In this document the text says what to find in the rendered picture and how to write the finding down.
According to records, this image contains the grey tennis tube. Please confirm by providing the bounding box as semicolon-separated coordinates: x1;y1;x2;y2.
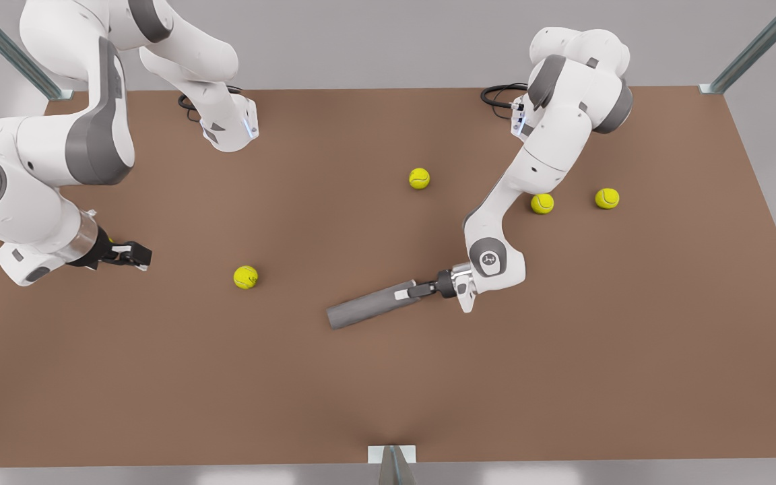
326;280;423;331

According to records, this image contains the black right arm cable loop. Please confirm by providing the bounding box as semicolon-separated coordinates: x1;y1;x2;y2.
178;86;245;123

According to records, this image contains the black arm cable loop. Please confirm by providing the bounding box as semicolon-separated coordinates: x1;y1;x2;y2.
178;86;245;123
480;82;530;123

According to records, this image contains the silver frame post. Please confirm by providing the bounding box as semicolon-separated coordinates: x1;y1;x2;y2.
0;0;73;101
368;445;418;485
698;0;776;96

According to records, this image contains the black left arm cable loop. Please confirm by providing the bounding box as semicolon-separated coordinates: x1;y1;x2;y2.
480;82;530;123

